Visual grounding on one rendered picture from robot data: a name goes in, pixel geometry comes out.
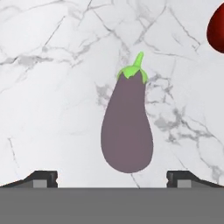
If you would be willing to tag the purple eggplant with green stem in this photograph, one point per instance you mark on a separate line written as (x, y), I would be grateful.
(127, 128)

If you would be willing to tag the red tomato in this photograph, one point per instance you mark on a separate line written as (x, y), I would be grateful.
(217, 30)

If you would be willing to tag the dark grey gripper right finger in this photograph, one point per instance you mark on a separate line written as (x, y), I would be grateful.
(180, 178)

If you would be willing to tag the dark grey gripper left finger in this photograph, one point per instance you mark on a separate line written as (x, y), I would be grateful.
(43, 178)

